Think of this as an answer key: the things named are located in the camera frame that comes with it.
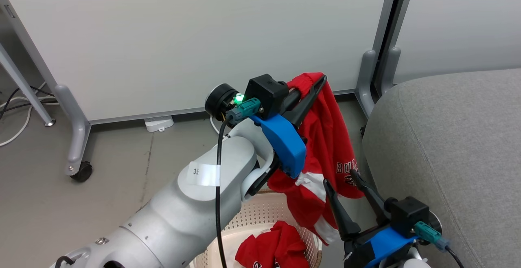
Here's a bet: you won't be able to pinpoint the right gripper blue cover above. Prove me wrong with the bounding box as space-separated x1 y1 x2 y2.
323 169 443 268

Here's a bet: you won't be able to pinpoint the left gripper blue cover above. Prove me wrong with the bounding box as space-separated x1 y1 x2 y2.
205 74 328 179

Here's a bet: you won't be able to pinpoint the red sports jersey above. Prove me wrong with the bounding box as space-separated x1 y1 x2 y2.
267 72 366 246

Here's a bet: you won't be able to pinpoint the red jersey with number print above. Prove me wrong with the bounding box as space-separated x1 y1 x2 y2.
235 220 311 268

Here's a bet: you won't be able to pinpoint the cream perforated laundry basket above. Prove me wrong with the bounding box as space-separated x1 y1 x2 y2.
189 187 323 268

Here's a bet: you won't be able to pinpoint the short grey partition foot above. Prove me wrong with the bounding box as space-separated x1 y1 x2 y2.
355 49 379 118
381 47 402 96

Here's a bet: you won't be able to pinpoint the grey fabric sofa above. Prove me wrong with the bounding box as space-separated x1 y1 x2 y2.
361 68 521 268

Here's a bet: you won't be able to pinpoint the small white floor box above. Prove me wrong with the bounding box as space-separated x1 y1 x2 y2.
144 115 175 133

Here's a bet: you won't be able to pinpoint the wide white partition panel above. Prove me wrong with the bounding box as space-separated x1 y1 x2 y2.
0 0 392 126

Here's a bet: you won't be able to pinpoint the narrow white partition panel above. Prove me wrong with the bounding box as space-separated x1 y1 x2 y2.
393 0 521 84

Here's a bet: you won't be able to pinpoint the long grey partition foot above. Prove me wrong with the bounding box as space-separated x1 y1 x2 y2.
54 84 92 177

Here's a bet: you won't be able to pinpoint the black caster wheel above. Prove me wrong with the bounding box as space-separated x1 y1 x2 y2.
70 161 93 183

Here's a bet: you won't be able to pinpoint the grey metal table leg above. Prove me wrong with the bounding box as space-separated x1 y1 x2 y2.
0 42 57 127

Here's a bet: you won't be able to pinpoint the black right arm cable teal plug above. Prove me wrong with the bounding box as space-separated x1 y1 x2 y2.
414 221 465 268

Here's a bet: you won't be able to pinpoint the black arm cable teal plug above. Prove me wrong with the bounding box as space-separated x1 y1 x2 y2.
215 97 261 268
414 221 465 268

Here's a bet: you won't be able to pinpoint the black left arm cable teal plug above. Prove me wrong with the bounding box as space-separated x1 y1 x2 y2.
215 97 261 268

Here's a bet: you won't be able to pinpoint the white cable by table leg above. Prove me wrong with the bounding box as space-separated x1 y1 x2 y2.
0 96 55 147

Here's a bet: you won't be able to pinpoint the thin black floor cables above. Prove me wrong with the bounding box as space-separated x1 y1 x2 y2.
0 82 58 120

